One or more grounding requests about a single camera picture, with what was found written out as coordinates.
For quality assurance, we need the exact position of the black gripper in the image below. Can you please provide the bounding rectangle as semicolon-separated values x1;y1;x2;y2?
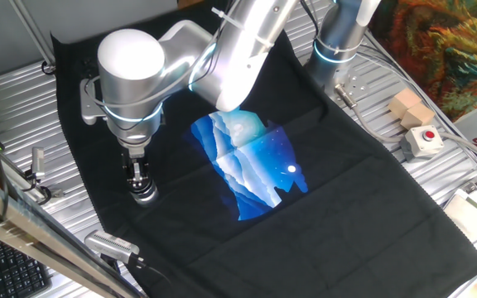
119;142;152;192

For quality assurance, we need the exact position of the clear glass jar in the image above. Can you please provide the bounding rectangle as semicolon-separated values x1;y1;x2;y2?
130;185;161;207

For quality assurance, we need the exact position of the black keyboard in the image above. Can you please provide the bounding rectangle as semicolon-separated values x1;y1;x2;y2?
0;233;54;298

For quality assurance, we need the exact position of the black cloth with blue print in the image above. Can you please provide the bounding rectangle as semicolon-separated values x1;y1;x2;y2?
51;0;477;298

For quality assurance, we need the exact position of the thin metal rod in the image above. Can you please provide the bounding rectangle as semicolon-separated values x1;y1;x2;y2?
7;0;56;68

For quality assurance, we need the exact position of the light wooden block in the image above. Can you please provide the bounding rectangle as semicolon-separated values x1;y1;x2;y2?
388;87;423;119
400;102;436;131

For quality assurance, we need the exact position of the grey emergency stop button box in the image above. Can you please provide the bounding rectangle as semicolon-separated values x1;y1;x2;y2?
399;124;446;162

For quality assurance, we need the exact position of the colourful painted cloth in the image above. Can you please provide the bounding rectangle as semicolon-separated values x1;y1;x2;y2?
368;0;477;123

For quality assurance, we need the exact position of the white flat device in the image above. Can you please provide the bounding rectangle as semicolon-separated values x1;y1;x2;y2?
442;181;477;250

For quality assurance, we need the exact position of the silver camera with label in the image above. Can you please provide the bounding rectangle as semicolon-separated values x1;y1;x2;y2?
84;229;142;267

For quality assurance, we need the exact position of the black camera cable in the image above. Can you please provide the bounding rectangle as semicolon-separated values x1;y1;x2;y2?
130;254;176;289

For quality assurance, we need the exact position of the small silver camera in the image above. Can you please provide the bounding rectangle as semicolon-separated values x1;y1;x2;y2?
30;146;46;181

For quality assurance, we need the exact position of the aluminium frame beam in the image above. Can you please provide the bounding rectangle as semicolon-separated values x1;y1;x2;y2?
0;166;142;298

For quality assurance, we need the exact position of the grey emergency stop cable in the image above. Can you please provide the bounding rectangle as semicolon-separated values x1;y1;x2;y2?
332;82;477;167

